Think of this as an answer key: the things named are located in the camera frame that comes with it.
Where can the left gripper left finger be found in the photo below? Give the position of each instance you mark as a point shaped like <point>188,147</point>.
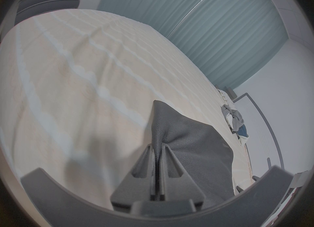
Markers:
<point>137,186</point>

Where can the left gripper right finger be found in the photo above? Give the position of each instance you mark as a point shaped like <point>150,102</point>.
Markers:
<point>176,184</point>

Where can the black T-shirt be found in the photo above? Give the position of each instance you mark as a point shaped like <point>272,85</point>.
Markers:
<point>196,147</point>

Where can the pile of clothes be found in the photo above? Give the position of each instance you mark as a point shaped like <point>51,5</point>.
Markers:
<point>235,120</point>

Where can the bed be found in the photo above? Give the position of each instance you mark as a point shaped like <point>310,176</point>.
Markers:
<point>73,74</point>

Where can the white printed pillow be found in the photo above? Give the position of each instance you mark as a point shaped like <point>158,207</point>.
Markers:
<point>224,97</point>

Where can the grey bedside table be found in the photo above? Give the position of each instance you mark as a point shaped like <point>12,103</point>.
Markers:
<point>231,93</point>

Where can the blue-green curtain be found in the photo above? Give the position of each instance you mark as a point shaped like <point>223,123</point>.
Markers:
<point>147,0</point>
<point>233,37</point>

